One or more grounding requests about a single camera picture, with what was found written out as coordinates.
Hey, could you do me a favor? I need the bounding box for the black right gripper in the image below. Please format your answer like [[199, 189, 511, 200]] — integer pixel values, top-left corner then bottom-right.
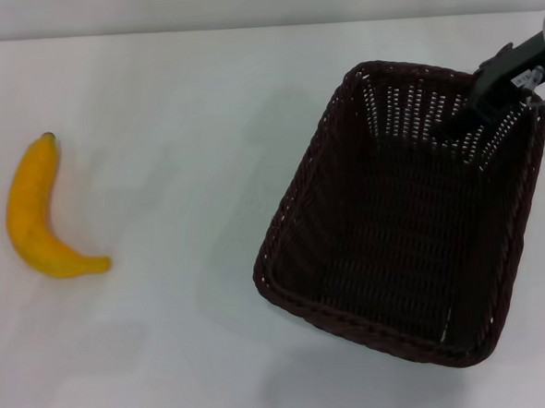
[[427, 31, 545, 152]]

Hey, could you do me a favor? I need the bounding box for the dark brown woven basket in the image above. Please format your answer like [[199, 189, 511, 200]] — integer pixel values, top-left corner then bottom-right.
[[239, 50, 545, 381]]

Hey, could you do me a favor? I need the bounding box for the yellow banana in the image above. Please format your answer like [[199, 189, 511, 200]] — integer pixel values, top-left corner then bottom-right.
[[0, 128, 114, 282]]

